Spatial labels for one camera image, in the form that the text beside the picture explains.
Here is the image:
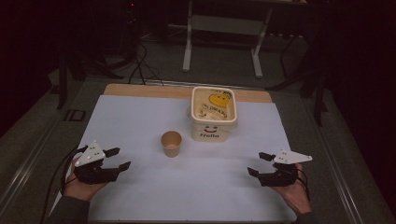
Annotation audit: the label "clear bag with yellow smiley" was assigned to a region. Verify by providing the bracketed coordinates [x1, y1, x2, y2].
[194, 89, 234, 120]

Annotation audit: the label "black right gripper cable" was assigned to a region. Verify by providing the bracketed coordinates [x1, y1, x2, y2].
[296, 168, 312, 202]

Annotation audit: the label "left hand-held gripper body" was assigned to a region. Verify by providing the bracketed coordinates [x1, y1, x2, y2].
[73, 141, 121, 185]

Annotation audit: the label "person's left hand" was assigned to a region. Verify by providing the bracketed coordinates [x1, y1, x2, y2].
[63, 157, 109, 203]

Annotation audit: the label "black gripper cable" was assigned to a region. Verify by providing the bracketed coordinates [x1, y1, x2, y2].
[296, 168, 312, 202]
[39, 145, 90, 224]

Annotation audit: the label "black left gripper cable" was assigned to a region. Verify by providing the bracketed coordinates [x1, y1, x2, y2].
[39, 145, 90, 224]

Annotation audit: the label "brown paper cup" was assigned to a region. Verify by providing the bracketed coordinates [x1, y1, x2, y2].
[160, 130, 183, 159]

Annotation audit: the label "black floor socket plate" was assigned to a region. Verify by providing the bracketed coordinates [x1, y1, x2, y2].
[64, 108, 87, 122]

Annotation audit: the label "wooden table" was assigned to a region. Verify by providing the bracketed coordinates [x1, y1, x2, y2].
[103, 82, 274, 104]

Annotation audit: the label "black metal stand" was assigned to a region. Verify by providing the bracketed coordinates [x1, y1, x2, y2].
[55, 43, 125, 110]
[265, 29, 331, 128]

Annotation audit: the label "cream bucket with smiley face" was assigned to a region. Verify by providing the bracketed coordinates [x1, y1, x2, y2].
[187, 86, 238, 144]

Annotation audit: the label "white table sheet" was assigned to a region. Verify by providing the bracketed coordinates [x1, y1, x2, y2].
[49, 94, 297, 223]

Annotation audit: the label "black floor cables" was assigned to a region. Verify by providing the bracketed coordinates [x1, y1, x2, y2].
[127, 39, 165, 86]

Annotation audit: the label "white metal frame stand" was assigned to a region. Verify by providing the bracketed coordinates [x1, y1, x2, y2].
[181, 0, 308, 79]

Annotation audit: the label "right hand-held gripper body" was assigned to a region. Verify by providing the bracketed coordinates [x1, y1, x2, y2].
[258, 149, 314, 188]

